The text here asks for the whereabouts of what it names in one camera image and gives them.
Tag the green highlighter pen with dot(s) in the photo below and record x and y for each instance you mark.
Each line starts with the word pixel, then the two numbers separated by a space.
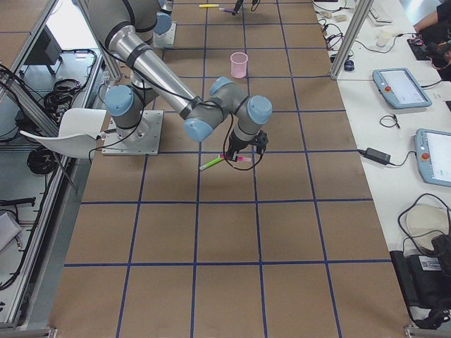
pixel 210 164

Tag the pink mesh cup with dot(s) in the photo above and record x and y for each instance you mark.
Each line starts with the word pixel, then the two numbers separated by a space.
pixel 238 64

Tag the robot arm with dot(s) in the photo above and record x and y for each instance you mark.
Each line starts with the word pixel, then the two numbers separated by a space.
pixel 126 28

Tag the black power adapter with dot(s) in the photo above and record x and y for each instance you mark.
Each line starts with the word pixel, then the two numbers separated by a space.
pixel 375 155

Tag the aluminium frame post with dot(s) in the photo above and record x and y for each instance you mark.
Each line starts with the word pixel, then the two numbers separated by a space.
pixel 360 13

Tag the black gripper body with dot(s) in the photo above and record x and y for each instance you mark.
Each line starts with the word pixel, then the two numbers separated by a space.
pixel 235 146

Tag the purple marker pen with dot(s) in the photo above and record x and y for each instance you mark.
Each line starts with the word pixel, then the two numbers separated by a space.
pixel 227 10

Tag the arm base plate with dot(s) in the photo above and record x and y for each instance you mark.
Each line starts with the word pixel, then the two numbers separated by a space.
pixel 144 140
pixel 165 40

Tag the teach pendant tablet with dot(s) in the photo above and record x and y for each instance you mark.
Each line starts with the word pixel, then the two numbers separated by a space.
pixel 433 156
pixel 400 89

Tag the yellow highlighter pen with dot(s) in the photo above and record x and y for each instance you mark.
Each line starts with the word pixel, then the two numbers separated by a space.
pixel 209 6

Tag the pink marker pen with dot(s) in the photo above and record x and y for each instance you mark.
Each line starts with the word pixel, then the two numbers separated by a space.
pixel 240 158

